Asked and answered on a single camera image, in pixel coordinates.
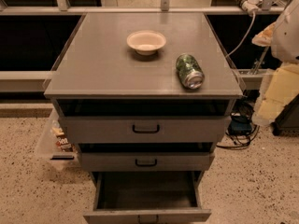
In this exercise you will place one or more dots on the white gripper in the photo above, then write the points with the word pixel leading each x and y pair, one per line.
pixel 287 37

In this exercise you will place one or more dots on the grey bottom drawer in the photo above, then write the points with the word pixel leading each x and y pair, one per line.
pixel 147 198

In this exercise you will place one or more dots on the grey drawer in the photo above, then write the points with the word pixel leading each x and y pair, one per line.
pixel 145 162
pixel 144 130
pixel 147 198

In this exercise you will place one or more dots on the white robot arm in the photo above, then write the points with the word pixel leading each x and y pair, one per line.
pixel 285 40

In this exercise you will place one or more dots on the grey top drawer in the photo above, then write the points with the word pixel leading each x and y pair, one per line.
pixel 144 130

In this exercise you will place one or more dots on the grey drawer cabinet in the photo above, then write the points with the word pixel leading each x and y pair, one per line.
pixel 101 76

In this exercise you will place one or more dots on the grey middle drawer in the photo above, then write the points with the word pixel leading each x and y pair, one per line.
pixel 145 162

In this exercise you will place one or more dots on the metal diagonal pole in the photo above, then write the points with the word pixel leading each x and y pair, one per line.
pixel 256 66

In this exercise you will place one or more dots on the white power strip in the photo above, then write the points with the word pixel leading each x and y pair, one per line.
pixel 248 5

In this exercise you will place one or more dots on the green soda can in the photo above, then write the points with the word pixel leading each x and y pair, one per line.
pixel 189 72

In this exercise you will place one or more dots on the dark cabinet at right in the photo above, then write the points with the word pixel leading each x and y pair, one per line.
pixel 288 119

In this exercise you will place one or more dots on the blue box on floor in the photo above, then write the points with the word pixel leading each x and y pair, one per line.
pixel 240 125

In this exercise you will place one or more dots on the white paper bowl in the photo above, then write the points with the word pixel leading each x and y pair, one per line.
pixel 146 42

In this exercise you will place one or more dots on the snack bag in bin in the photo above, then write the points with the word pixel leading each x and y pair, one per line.
pixel 62 141

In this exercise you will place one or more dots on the clear plastic snack bin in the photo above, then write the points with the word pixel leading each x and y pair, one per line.
pixel 46 148

